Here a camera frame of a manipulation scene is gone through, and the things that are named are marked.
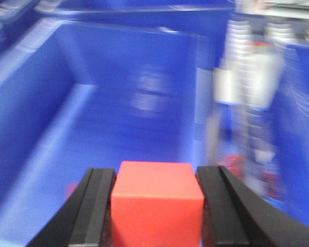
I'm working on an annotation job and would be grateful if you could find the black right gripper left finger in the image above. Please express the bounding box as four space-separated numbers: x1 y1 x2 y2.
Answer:
27 168 116 246

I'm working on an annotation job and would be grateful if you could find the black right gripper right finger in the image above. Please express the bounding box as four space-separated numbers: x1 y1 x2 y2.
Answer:
196 166 299 246

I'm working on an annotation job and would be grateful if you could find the red cube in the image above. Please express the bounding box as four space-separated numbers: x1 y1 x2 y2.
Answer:
65 183 78 200
111 161 204 246

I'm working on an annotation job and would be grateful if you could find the blue bin at right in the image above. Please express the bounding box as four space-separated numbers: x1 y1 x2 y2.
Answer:
272 43 309 226

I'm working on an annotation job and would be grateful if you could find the roller conveyor track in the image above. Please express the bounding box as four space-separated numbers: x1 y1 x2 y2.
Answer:
214 17 283 204

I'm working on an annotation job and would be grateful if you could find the blue target bin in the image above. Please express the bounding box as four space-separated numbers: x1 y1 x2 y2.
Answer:
0 8 230 246

